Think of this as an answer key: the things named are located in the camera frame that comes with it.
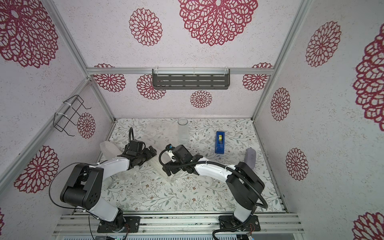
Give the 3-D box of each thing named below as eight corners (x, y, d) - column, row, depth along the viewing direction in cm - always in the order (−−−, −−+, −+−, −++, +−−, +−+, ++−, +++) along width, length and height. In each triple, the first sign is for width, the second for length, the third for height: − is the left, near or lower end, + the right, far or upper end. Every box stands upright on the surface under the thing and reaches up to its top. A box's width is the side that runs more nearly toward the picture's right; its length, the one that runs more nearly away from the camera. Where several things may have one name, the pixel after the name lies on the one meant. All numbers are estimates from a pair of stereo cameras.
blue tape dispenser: (214, 154, 103) (216, 148, 97) (215, 137, 112) (216, 131, 106) (222, 155, 102) (224, 149, 96) (223, 138, 111) (224, 131, 106)
